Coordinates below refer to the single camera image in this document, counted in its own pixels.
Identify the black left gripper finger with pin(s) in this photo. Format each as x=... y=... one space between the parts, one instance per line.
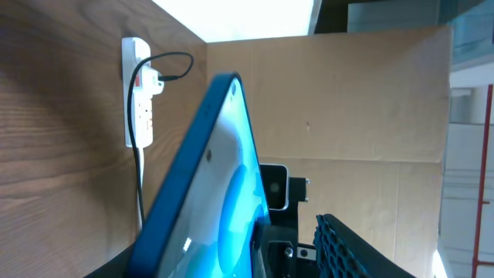
x=341 y=253

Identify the brown cardboard panel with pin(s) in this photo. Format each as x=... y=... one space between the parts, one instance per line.
x=364 y=117

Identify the white power strip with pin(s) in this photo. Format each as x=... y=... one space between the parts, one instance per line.
x=133 y=51

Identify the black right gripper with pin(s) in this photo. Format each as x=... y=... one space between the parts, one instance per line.
x=282 y=254

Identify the blue Galaxy smartphone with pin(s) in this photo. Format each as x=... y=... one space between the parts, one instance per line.
x=203 y=216

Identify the white USB wall charger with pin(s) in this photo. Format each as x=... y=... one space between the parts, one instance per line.
x=147 y=83

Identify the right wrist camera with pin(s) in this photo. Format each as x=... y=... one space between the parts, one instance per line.
x=275 y=179

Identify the red metal stand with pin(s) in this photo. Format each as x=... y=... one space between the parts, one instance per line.
x=482 y=180

